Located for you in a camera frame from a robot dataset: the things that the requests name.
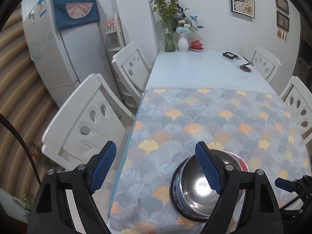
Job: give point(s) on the far right white chair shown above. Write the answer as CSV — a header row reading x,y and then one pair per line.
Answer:
x,y
265,63

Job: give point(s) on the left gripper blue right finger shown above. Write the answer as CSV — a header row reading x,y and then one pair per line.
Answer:
x,y
211,166

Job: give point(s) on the glass vase green plants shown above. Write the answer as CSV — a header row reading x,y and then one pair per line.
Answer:
x,y
167,11

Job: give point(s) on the blue fridge cover cloth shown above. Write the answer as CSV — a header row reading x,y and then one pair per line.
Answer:
x,y
74,13

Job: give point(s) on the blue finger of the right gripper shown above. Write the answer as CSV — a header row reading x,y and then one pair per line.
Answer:
x,y
286,185

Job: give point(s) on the upper small framed picture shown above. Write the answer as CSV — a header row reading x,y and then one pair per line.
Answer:
x,y
283,5

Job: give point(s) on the fan pattern table mat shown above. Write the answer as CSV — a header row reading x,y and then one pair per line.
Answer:
x,y
256,127

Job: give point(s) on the small framed picture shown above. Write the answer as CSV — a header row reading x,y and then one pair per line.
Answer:
x,y
283,5
283,21

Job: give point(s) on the near left white chair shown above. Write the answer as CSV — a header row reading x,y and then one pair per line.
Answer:
x,y
89,118

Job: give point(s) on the far left white chair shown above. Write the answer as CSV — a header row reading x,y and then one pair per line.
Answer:
x,y
133,70

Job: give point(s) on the white chair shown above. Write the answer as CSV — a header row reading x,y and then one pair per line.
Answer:
x,y
265,63
297,98
133,70
89,118

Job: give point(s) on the blue patterned plate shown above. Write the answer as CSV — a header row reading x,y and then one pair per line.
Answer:
x,y
180,197

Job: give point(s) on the white vase blue flowers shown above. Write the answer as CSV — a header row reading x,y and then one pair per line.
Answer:
x,y
183,26

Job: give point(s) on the red steel bowl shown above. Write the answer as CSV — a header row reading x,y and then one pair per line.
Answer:
x,y
240,161

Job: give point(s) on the lower small framed picture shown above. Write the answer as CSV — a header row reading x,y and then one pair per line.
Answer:
x,y
283,21

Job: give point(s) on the red lidded teacup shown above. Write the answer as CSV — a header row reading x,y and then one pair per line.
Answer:
x,y
196,45

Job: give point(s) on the white refrigerator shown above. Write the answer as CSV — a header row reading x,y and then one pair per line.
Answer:
x,y
64,59

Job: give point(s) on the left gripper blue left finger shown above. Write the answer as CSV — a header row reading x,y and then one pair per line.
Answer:
x,y
99,165

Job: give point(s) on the potted green plant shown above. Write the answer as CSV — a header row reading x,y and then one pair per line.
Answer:
x,y
27,202

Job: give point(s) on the near right white chair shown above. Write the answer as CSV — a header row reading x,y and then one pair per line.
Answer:
x,y
297,98

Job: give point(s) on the black phone holder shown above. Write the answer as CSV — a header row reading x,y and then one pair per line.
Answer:
x,y
230,55

